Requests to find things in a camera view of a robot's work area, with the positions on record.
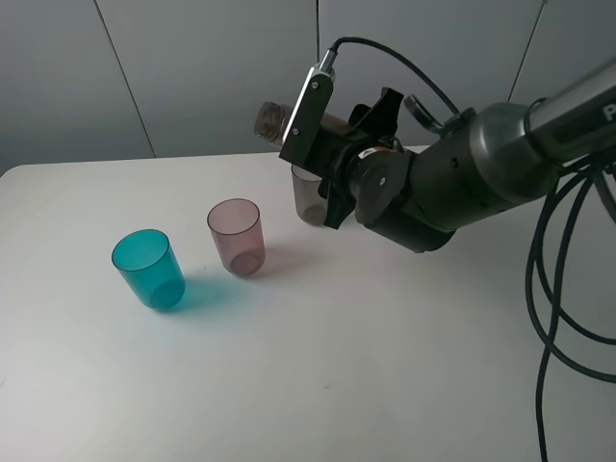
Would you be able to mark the pink plastic cup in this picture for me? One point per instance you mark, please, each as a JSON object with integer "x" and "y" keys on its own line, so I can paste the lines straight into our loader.
{"x": 236, "y": 228}

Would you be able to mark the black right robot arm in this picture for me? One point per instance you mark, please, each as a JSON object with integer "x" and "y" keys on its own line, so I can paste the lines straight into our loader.
{"x": 483, "y": 163}

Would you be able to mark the brown transparent water bottle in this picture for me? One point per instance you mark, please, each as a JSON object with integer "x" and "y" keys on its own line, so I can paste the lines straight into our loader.
{"x": 272, "y": 120}

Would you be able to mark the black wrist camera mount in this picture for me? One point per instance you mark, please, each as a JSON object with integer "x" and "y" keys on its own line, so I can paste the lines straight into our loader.
{"x": 305, "y": 120}

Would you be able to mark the grey plastic cup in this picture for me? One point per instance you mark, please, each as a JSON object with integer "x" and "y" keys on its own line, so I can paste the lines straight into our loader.
{"x": 309, "y": 205}

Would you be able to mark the teal plastic cup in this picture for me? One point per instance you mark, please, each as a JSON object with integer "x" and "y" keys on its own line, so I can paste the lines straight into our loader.
{"x": 147, "y": 263}

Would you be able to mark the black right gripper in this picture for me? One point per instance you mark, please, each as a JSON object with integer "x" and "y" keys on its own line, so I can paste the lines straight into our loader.
{"x": 350, "y": 165}

